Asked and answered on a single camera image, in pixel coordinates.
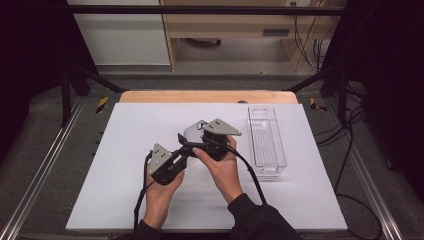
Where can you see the light wooden desk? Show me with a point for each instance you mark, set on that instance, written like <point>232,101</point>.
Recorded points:
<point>233,25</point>

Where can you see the dark chair base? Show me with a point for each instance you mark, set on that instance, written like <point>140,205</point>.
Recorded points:
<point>203,41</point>

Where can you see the white cabinet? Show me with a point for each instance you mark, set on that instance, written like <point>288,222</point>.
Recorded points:
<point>123,36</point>

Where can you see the black curtain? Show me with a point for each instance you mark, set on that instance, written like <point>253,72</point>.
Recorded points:
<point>30,50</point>

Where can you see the person's left hand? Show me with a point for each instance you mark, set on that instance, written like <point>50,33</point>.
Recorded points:
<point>161,200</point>

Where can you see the black metal stand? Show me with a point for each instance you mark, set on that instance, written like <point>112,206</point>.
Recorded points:
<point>71,86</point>
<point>336,83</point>

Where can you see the wooden table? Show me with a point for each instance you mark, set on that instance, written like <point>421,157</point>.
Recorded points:
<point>200,96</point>

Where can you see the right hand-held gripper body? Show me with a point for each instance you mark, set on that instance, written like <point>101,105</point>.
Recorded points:
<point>216,143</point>

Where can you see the white table mat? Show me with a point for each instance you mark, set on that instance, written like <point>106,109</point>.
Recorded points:
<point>116,186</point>

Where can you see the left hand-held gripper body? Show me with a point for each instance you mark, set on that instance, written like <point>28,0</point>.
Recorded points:
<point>163,166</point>

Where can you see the yellow black floor tape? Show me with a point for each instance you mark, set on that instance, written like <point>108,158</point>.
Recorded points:
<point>102,104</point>
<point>315,105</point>

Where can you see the dark label on desk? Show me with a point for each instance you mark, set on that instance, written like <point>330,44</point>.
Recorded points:
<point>276,32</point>

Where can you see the metal floor rail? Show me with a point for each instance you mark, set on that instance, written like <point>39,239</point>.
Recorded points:
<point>40,176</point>
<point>370,180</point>

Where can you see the clear plastic storage container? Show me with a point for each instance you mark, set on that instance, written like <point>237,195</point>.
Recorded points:
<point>266,143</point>

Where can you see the black horizontal frame bar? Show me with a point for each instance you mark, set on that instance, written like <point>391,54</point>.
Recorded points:
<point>200,10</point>

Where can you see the person's right hand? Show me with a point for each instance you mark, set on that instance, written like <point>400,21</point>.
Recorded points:
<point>223,176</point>

